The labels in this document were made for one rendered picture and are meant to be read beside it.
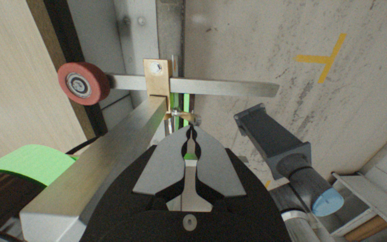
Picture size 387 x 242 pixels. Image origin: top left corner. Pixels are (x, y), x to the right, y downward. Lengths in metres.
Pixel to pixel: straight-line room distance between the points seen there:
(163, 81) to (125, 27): 0.34
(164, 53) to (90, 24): 0.20
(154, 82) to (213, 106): 1.00
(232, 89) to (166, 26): 0.27
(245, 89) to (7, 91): 0.51
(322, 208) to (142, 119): 0.85
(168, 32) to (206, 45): 0.72
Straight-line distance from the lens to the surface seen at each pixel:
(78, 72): 0.30
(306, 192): 0.87
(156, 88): 0.27
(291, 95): 1.53
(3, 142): 0.59
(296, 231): 0.81
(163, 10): 0.45
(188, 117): 0.16
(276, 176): 1.08
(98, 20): 0.50
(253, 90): 0.30
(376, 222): 2.89
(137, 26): 0.55
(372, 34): 1.87
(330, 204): 0.87
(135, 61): 0.55
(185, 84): 0.27
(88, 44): 0.44
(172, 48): 0.43
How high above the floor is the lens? 1.12
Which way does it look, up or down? 61 degrees down
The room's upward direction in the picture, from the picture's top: 180 degrees counter-clockwise
